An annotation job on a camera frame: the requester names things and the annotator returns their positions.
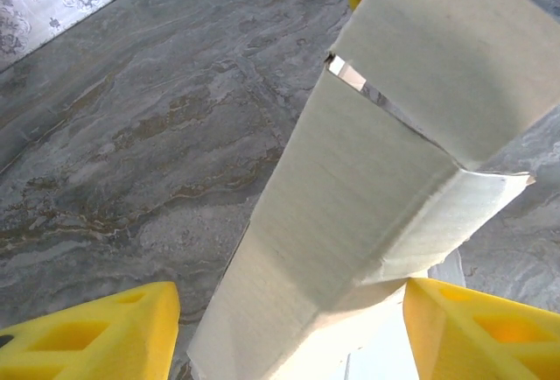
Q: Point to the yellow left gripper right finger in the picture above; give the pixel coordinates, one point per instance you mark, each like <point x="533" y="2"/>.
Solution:
<point x="481" y="336"/>

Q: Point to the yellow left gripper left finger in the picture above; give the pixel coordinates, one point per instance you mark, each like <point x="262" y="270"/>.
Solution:
<point x="87" y="336"/>

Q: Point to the white paper box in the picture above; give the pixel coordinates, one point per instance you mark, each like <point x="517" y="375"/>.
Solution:
<point x="350" y="178"/>

